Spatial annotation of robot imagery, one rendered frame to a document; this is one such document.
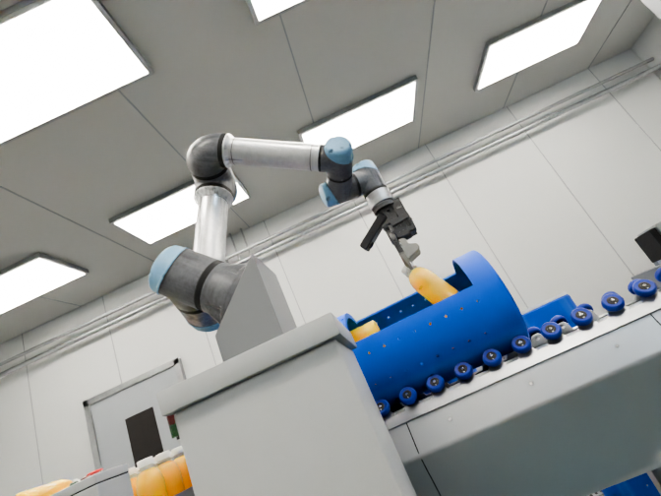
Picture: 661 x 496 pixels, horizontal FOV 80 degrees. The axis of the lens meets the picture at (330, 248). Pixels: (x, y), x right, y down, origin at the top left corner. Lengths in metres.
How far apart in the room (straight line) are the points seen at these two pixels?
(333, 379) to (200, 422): 0.23
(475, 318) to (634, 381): 0.34
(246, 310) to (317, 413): 0.23
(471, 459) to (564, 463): 0.20
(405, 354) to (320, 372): 0.41
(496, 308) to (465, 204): 4.06
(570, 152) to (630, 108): 0.94
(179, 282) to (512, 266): 4.34
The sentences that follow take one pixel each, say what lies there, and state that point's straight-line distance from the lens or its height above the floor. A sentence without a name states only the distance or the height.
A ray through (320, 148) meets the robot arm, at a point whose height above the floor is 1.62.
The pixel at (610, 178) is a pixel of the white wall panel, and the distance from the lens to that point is 5.68.
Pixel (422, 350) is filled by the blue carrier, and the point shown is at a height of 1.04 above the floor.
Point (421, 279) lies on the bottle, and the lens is 1.09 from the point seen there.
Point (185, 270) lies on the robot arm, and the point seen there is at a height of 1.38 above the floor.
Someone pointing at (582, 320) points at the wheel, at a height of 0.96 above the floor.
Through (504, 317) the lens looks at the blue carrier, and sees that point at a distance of 1.05.
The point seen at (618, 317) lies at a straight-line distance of 1.12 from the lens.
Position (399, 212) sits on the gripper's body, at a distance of 1.16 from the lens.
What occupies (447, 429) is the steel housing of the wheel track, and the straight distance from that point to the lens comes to 1.05.
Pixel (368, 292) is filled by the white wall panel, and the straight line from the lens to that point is 4.65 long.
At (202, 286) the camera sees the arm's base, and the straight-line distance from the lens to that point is 0.85.
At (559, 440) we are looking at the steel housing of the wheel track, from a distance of 1.09.
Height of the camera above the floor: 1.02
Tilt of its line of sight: 20 degrees up
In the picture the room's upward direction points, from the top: 25 degrees counter-clockwise
